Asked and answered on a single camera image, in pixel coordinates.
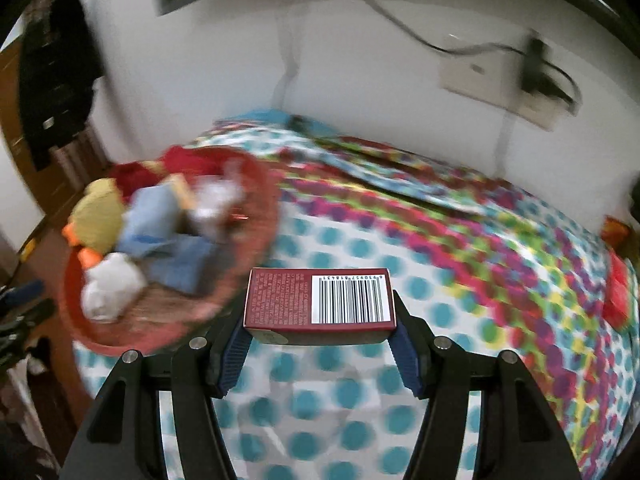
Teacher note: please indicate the black power adapter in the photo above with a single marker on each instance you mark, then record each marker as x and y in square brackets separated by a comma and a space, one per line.
[533, 79]

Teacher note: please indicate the red sock with gold print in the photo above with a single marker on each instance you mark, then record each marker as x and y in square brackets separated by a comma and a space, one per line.
[132, 176]

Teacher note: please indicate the dark red barcode box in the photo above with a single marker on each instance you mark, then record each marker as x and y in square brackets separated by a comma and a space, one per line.
[319, 307]

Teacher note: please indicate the red green flat box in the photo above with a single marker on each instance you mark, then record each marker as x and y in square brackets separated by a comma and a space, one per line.
[616, 309]

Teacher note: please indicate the yellow medicine box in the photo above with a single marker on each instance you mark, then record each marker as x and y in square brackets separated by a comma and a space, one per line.
[181, 189]

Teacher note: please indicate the light blue sock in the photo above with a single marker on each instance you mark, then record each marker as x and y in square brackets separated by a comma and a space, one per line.
[182, 264]
[150, 223]

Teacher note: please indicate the black hanging garment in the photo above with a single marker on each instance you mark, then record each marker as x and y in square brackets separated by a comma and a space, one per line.
[59, 64]

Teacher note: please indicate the clear plastic bag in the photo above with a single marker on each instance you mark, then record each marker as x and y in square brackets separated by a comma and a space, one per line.
[214, 198]

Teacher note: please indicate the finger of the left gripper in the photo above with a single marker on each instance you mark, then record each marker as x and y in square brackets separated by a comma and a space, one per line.
[14, 297]
[18, 330]

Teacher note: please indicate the white wall socket plate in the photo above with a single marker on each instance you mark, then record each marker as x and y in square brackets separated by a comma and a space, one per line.
[493, 78]

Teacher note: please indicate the white sock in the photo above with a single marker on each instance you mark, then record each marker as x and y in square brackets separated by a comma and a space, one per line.
[110, 287]

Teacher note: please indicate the black wall plug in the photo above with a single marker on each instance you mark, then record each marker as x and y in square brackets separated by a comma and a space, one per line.
[551, 89]

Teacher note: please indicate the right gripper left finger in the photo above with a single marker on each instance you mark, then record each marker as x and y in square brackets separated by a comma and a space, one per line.
[120, 437]

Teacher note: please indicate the red round tray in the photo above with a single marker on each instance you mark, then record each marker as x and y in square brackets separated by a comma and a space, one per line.
[160, 317]

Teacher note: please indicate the red snack packet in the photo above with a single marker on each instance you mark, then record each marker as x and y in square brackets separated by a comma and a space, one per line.
[614, 232]

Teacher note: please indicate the yellow knitted duck toy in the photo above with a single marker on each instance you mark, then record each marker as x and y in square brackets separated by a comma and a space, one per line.
[94, 224]

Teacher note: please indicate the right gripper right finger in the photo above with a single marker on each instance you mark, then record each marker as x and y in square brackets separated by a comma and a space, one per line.
[519, 437]

